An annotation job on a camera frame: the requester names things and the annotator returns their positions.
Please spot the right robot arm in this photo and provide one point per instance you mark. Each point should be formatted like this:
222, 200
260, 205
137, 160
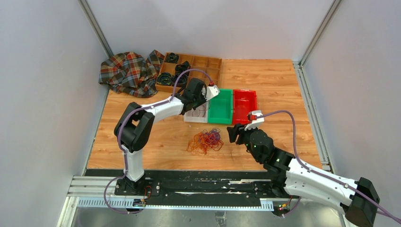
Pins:
289, 176

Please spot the left aluminium frame post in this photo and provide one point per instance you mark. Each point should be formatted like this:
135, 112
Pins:
96, 27

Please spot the aluminium frame post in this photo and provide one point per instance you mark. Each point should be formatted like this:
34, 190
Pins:
320, 30
96, 27

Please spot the wooden compartment tray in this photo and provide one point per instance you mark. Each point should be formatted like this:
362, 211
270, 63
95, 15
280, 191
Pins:
202, 67

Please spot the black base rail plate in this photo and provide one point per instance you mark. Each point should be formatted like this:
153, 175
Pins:
193, 188

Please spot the rolled dark floral cloth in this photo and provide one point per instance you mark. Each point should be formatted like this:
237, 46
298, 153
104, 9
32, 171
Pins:
181, 82

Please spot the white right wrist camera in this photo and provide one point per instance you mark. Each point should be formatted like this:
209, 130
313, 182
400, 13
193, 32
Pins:
255, 120

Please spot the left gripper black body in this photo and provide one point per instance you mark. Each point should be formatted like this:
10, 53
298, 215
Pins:
199, 100

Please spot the red plastic bin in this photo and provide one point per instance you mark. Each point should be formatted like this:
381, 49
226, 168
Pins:
244, 102

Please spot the rolled dark cloth middle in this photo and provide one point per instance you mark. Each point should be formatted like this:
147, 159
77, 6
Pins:
180, 68

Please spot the rolled blue yellow floral cloth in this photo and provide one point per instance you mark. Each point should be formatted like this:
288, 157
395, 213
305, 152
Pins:
165, 79

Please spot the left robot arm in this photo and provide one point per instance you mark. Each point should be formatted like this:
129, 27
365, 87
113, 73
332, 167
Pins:
134, 127

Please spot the plaid cloth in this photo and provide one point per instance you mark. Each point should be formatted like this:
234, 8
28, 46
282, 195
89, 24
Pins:
131, 73

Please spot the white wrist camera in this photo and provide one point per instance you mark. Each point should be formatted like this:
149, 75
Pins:
255, 120
211, 92

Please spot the rolled dark cloth top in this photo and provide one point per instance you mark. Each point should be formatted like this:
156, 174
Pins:
172, 58

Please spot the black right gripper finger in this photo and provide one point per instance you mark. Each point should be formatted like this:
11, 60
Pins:
241, 136
233, 133

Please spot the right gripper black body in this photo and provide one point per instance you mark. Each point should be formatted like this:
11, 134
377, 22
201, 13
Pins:
248, 144

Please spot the white plastic bin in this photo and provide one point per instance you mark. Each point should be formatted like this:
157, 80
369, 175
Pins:
199, 115

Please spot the right aluminium frame post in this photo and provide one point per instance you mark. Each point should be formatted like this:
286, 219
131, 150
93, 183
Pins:
320, 30

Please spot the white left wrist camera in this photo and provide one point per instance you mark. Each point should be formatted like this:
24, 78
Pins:
211, 92

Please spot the green plastic bin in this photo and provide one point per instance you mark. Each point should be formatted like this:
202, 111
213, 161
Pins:
221, 108

